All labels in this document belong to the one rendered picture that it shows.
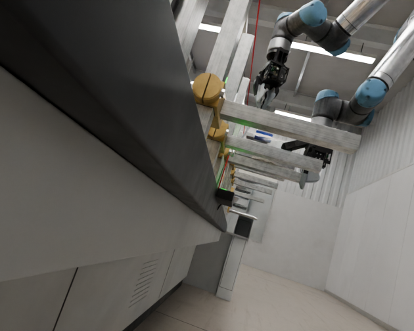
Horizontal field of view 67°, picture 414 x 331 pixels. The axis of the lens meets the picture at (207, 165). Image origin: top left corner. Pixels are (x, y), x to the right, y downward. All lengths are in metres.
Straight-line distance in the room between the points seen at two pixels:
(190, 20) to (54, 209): 0.21
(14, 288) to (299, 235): 9.32
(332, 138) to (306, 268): 9.22
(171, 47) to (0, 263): 0.16
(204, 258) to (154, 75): 3.30
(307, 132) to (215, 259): 2.93
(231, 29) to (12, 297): 0.60
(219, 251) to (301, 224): 6.49
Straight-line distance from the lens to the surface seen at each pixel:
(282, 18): 1.22
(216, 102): 0.55
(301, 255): 9.75
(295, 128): 0.60
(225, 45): 0.62
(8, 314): 0.65
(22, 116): 0.18
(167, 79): 0.22
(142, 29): 0.17
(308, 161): 0.85
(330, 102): 1.18
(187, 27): 0.32
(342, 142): 0.61
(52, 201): 0.22
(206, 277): 3.48
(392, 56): 1.17
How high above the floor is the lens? 0.58
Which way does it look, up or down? 11 degrees up
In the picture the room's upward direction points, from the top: 18 degrees clockwise
